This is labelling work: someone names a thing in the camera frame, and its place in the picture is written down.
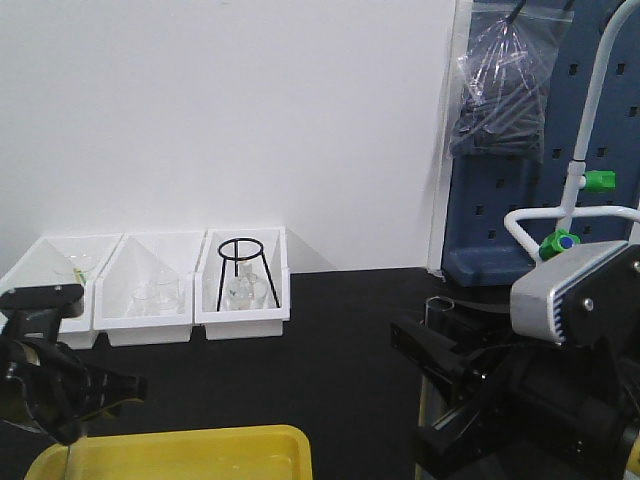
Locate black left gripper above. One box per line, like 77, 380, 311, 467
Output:
1, 283, 148, 445

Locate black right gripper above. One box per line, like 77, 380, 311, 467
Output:
390, 300, 639, 479

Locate tall clear test tube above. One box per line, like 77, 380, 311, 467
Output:
412, 295, 456, 480

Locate yellow plastic tray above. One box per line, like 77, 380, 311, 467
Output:
23, 423, 314, 480

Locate middle white storage bin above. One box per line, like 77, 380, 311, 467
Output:
93, 231, 205, 347

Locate white storage bin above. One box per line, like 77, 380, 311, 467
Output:
194, 227, 290, 340
93, 231, 205, 347
1, 233, 122, 350

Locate glass funnel in left bin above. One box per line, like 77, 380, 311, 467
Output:
53, 252, 99, 285

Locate glass beakers in middle bin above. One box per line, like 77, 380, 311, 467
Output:
129, 269, 181, 316

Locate left white storage bin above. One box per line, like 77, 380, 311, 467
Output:
1, 233, 122, 350

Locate blue pegboard drying rack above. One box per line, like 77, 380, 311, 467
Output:
440, 1, 639, 286

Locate white lab faucet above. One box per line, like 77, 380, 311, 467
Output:
503, 1, 639, 265

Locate right white storage bin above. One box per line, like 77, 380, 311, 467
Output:
194, 227, 290, 340

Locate glass flask in right bin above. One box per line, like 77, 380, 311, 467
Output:
225, 263, 268, 311

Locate clear bag of black pegs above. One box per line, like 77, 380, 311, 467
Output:
449, 1, 574, 162

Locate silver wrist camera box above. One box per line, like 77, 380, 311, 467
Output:
510, 240, 629, 344

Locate black wire tripod stand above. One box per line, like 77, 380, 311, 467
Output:
216, 237, 281, 312

